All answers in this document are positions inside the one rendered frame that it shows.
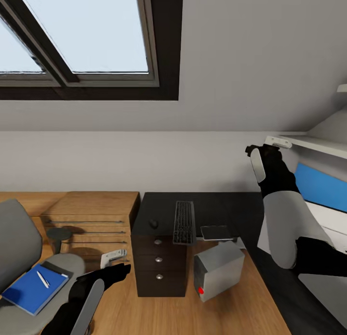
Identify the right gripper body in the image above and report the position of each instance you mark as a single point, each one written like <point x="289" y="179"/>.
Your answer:
<point x="251" y="148"/>

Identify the monitor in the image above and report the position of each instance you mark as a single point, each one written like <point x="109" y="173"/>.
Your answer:
<point x="334" y="223"/>

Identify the pen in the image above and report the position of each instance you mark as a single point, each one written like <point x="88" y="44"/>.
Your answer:
<point x="42" y="279"/>

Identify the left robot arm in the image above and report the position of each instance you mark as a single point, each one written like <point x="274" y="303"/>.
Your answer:
<point x="74" y="317"/>

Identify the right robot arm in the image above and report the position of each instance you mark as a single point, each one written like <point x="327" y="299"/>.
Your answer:
<point x="296" y="240"/>

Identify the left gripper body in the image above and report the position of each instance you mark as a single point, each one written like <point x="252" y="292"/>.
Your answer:
<point x="116" y="273"/>

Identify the mouse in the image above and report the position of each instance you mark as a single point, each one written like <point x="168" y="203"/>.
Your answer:
<point x="153" y="223"/>

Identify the keyboard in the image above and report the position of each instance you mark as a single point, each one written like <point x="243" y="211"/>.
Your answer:
<point x="184" y="224"/>

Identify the folder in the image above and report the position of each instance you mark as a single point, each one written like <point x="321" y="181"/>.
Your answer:
<point x="30" y="294"/>

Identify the swivel chair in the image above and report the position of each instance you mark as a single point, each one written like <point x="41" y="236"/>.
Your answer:
<point x="20" y="249"/>

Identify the notebook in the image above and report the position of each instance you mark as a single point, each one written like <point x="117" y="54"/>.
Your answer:
<point x="216" y="233"/>

